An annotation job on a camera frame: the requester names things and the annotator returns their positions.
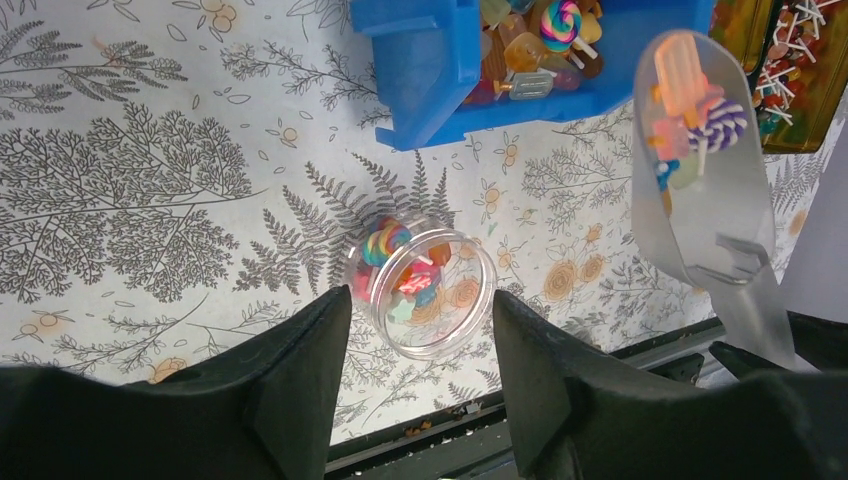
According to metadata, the gold tin with gummy candies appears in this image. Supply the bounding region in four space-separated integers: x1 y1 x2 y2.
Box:
709 0 775 74

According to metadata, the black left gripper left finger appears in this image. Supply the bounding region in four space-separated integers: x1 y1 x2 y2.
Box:
1 286 352 479

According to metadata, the floral patterned table mat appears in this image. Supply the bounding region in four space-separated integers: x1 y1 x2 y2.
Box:
1 1 706 383

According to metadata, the translucent plastic scoop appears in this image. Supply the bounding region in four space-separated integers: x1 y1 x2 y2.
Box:
632 29 796 369

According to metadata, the gold tin with lollipops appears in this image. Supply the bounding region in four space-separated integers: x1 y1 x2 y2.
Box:
753 1 847 154

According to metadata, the clear glass jar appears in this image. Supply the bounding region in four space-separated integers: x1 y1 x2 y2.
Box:
344 212 498 361

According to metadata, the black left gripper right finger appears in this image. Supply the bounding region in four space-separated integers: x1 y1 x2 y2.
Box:
493 291 847 479

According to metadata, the blue plastic bin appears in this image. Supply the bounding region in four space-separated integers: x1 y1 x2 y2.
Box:
350 1 714 151

